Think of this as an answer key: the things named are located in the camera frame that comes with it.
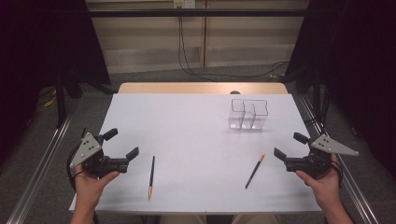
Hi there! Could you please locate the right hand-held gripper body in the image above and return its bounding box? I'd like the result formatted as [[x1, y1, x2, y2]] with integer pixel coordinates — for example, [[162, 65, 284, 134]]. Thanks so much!
[[284, 133, 360, 180]]

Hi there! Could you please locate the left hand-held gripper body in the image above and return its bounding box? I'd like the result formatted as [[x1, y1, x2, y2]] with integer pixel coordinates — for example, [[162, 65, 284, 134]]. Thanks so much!
[[69, 132, 129, 180]]

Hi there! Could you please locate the dark pencil with gold end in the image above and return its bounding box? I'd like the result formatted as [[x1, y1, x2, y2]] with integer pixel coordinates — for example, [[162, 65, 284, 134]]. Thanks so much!
[[244, 152, 266, 190], [147, 155, 156, 202]]

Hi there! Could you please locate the clear plastic divided organizer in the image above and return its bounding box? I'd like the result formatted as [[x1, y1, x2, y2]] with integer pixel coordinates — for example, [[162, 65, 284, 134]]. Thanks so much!
[[228, 98, 269, 131]]

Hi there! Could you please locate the person's right hand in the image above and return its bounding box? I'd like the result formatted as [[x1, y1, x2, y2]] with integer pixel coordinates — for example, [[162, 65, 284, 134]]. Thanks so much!
[[295, 154, 343, 210]]

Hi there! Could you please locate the person's left hand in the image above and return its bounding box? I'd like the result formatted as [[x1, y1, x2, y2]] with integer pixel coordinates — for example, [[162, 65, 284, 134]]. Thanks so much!
[[74, 171, 121, 212]]

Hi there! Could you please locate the black metal stand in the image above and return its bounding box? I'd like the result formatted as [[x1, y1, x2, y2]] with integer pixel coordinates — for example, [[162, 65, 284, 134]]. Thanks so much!
[[312, 67, 322, 126], [55, 74, 68, 129]]

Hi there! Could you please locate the white table sheet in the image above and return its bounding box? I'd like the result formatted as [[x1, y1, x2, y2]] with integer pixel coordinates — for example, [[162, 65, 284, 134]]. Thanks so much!
[[68, 92, 322, 215]]

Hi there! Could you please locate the black curtain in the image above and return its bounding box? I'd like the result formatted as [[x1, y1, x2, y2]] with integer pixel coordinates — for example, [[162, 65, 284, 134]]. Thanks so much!
[[0, 0, 112, 164], [284, 0, 396, 180]]

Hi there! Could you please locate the white power outlet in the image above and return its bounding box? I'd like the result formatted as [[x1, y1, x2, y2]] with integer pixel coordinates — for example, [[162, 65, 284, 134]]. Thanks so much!
[[173, 0, 196, 9]]

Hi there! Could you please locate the right hand-held gripper cable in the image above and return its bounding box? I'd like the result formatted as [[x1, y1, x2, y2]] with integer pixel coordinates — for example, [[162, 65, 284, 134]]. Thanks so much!
[[330, 160, 344, 189]]

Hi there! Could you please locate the hand-held gripper cable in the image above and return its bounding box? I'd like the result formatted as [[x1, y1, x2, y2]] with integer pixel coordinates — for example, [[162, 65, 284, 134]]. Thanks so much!
[[66, 127, 88, 191], [330, 160, 344, 189]]

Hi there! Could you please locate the left hand-held gripper cable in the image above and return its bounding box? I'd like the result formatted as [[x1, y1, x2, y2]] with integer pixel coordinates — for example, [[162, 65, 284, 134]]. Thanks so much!
[[66, 127, 88, 191]]

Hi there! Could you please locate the metal floor rail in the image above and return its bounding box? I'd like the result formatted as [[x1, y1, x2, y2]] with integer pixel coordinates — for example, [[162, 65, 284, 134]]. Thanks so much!
[[299, 95, 380, 224], [6, 98, 82, 224]]

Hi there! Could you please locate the black power cable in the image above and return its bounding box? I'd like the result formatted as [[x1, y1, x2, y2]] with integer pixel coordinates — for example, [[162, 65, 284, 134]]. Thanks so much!
[[177, 7, 281, 82], [179, 7, 289, 78]]

